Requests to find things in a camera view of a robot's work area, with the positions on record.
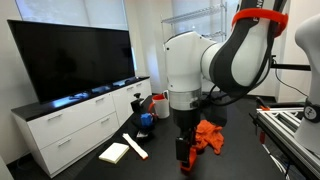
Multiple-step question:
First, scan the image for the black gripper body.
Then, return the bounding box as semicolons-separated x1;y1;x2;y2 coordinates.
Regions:
170;108;202;134

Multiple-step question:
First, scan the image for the orange printed plastic block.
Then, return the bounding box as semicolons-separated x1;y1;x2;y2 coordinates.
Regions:
179;146;198;173

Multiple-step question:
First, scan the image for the black foam block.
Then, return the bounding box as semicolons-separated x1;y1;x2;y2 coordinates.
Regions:
133;114;156;134

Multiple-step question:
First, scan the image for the orange cloth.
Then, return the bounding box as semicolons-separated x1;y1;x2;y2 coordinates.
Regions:
194;119;225;156

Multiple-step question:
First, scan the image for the white mug orange interior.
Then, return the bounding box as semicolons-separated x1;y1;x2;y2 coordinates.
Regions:
148;89;171;120

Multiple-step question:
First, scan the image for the white strip with orange tip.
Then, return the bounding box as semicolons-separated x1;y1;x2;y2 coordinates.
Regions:
121;132;149;161

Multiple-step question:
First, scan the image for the pale yellow sticky note pad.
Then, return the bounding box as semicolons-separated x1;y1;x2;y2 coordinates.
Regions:
97;142;130;165

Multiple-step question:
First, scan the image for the orange black bar clamp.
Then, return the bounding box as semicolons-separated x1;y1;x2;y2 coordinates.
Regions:
255;96;272;112

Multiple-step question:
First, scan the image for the white drawer cabinet black top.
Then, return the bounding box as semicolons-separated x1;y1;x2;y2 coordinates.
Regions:
10;75;154;178

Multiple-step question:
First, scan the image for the black flat screen television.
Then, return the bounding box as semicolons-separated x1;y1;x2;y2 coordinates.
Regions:
6;19;136;104

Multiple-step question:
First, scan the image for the window with white blind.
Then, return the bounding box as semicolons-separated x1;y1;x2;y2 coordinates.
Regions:
14;0;129;31

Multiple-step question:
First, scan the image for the black table clamp mount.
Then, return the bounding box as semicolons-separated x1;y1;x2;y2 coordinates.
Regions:
129;92;145;113

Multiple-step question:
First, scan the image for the small red clamp handle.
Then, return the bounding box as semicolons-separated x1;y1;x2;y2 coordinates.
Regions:
258;130;267;145

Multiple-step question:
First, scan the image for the white cable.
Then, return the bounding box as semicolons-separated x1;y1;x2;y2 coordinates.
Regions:
261;143;289;176

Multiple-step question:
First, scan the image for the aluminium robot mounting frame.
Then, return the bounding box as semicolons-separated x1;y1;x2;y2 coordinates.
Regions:
249;106;320;180

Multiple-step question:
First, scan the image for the chrome wire shelf rack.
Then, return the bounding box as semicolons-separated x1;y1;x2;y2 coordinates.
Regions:
160;1;229;44

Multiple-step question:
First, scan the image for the thin black boom cable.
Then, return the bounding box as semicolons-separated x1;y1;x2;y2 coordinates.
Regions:
273;64;309;98

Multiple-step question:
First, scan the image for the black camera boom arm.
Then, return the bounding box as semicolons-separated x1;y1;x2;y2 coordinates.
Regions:
269;54;312;72

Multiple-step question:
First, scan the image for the orange cable strap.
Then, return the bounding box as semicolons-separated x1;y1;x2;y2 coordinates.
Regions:
230;8;290;38

